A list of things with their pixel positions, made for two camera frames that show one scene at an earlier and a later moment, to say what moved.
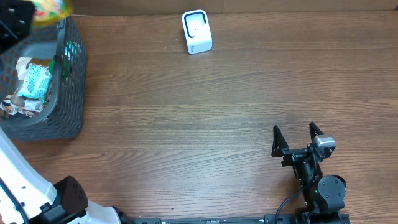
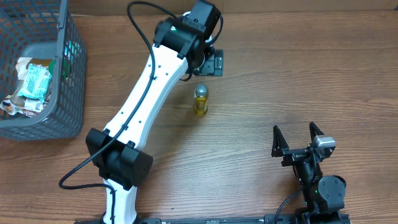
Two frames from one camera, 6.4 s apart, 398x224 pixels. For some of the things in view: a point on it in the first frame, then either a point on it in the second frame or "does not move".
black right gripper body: [293, 155] does not move
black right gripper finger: [279, 144] does not move
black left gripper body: [8, 35] → [210, 66]
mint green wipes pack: [37, 82] does not move
